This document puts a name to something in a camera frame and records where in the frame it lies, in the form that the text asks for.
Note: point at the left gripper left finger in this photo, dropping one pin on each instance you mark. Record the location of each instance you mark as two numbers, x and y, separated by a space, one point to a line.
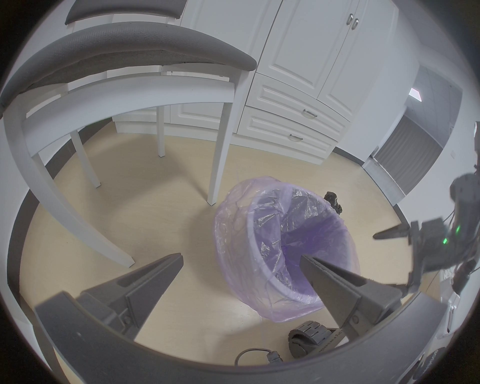
146 290

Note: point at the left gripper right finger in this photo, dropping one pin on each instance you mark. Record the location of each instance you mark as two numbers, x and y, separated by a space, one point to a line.
337 292

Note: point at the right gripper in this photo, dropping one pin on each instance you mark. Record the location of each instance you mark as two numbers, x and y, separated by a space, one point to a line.
431 258

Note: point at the black plastic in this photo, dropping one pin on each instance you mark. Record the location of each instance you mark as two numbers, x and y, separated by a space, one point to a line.
333 200

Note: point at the purple plastic bag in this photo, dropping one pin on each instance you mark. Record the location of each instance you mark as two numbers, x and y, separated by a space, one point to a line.
232 232

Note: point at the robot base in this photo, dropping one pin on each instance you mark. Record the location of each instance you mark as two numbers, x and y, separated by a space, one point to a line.
311 333

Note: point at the white trash bin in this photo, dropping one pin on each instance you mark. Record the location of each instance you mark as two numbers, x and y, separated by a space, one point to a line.
258 258

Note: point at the ceiling light panel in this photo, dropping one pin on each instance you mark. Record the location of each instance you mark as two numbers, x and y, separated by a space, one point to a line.
416 94

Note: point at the white wardrobe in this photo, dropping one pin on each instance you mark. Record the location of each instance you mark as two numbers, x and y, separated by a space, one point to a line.
300 45

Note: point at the white chair dark grey seat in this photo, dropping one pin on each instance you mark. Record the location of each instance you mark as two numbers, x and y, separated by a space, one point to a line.
131 41

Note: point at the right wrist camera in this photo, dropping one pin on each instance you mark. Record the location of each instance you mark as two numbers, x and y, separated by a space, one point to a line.
432 230

